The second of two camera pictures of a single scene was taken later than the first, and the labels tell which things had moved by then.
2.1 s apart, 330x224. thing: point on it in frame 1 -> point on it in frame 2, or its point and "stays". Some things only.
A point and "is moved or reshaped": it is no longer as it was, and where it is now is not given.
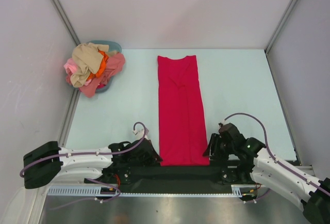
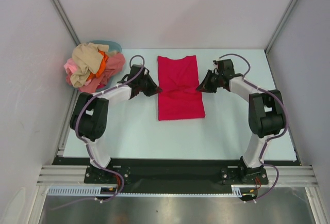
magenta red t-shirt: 182,136 is moved or reshaped
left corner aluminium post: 60,9 stays
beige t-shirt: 87,57 stays
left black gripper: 153,158 -> 153,89
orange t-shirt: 102,67 stays
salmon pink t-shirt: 115,65 stays
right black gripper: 212,150 -> 205,86
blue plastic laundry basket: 112,46 stays
